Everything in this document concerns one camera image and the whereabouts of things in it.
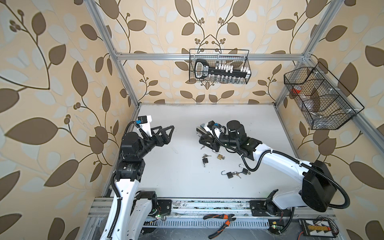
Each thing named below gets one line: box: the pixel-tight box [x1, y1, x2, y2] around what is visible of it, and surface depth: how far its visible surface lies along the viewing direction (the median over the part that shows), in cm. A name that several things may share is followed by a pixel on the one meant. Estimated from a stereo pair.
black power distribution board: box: [298, 215, 340, 238], surface depth 69 cm
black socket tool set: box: [194, 59, 251, 83], surface depth 86 cm
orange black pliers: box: [203, 213, 237, 239], surface depth 72 cm
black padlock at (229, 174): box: [221, 170, 234, 179], surface depth 87 cm
